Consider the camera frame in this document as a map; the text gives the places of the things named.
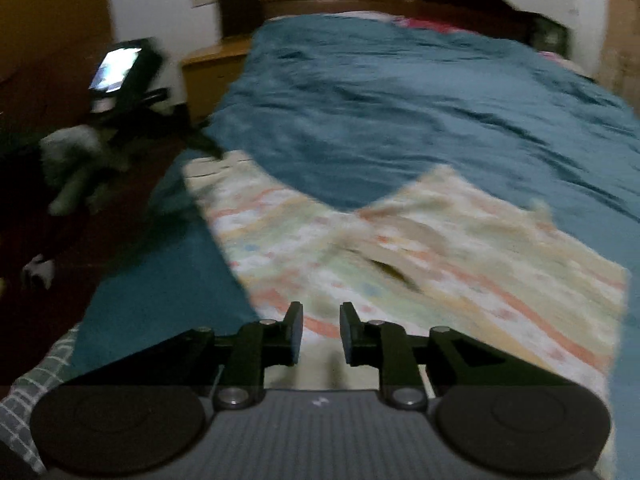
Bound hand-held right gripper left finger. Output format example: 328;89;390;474
75;301;305;410

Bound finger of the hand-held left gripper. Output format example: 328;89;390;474
167;119;225;160

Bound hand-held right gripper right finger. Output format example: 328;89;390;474
339;302;576;408

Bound pastel striped pants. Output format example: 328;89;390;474
182;151;629;392

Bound wooden nightstand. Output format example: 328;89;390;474
181;39;252;125

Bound brown wooden cabinet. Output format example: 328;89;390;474
0;0;113;91

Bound white fluffy object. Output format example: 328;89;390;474
39;125;120;217

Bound teal blanket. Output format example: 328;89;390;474
70;12;640;480

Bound pink floral pillow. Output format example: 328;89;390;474
345;10;483;36

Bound checked bed sheet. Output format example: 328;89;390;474
0;324;82;477

